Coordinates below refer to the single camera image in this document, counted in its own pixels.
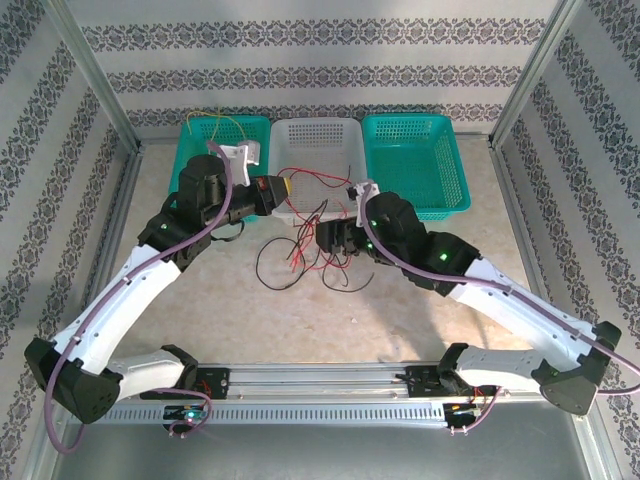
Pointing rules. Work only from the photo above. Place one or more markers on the teal plastic basket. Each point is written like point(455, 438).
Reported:
point(197, 142)
point(415, 155)

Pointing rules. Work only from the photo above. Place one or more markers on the aluminium frame post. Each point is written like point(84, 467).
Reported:
point(541, 70)
point(92, 70)

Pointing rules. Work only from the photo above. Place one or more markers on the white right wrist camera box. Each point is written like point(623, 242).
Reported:
point(367, 192)

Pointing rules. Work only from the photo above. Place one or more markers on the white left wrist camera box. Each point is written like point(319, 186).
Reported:
point(247, 152)

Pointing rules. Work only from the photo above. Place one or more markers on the aluminium side rail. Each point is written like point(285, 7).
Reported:
point(506, 175)
point(129, 175)

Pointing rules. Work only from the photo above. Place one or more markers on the aluminium back rail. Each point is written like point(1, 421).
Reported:
point(155, 143)

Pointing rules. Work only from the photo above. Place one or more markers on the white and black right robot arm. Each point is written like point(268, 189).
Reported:
point(515, 312)

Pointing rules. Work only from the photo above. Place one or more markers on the grey metal shelf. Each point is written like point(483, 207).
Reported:
point(320, 455)

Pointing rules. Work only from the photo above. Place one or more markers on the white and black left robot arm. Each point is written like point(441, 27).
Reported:
point(125, 295)

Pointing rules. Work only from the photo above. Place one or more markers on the small circuit board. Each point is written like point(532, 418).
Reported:
point(187, 414)
point(460, 409)

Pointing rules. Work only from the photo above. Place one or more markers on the white plastic basket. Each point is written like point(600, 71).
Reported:
point(320, 150)

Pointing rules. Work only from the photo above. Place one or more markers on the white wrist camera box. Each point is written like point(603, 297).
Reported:
point(367, 192)
point(247, 152)

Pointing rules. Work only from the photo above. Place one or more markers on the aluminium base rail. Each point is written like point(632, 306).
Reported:
point(320, 377)

